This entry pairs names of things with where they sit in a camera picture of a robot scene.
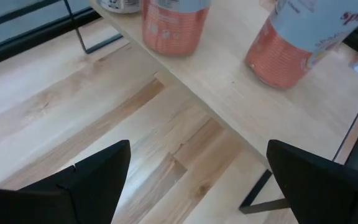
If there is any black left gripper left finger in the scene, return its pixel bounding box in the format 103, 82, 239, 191
0, 139, 132, 224

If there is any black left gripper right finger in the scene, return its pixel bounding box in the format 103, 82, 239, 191
265, 139, 358, 224

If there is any pink Spindrift can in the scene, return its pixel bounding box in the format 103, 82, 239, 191
244, 0, 358, 90

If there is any orange Spindrift grapefruit can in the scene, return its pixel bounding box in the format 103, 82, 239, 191
140, 0, 211, 58

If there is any silver diet cola can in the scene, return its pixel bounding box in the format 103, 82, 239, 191
99, 0, 142, 14

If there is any wooden shelf with black frame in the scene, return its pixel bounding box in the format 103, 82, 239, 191
63, 0, 358, 215

